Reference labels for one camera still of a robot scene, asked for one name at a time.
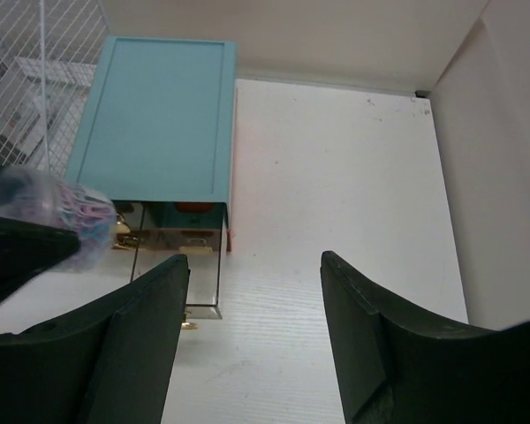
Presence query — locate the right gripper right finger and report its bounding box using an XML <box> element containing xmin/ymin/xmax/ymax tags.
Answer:
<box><xmin>321</xmin><ymin>251</ymin><xmax>530</xmax><ymax>423</ymax></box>

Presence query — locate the teal orange drawer box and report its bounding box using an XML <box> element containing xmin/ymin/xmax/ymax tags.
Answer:
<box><xmin>64</xmin><ymin>35</ymin><xmax>239</xmax><ymax>253</ymax></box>

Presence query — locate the clear plastic drawer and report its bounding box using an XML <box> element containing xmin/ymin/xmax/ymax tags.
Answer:
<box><xmin>123</xmin><ymin>201</ymin><xmax>228</xmax><ymax>329</ymax></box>

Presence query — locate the white wire desk organizer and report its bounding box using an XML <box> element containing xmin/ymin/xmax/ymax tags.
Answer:
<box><xmin>0</xmin><ymin>0</ymin><xmax>109</xmax><ymax>176</ymax></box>

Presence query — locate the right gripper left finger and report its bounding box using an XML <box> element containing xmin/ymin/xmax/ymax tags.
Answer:
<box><xmin>0</xmin><ymin>277</ymin><xmax>183</xmax><ymax>423</ymax></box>

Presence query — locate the clear jar of paperclips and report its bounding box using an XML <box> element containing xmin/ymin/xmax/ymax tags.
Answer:
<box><xmin>0</xmin><ymin>165</ymin><xmax>117</xmax><ymax>272</ymax></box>

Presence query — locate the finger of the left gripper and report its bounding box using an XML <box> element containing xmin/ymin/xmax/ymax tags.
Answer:
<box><xmin>0</xmin><ymin>161</ymin><xmax>80</xmax><ymax>317</ymax></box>

